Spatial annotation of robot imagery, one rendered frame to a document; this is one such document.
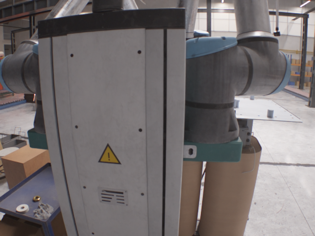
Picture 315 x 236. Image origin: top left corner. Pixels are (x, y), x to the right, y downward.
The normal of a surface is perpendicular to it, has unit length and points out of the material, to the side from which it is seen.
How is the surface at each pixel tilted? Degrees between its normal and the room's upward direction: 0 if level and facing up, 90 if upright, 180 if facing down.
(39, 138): 90
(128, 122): 90
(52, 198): 0
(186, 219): 90
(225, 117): 70
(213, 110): 90
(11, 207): 0
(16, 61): 53
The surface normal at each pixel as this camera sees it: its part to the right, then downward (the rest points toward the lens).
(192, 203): 0.47, 0.22
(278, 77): 0.27, 0.39
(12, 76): -0.34, 0.28
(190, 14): 0.28, 0.57
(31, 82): -0.31, 0.58
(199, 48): -0.53, 0.13
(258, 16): -0.11, 0.09
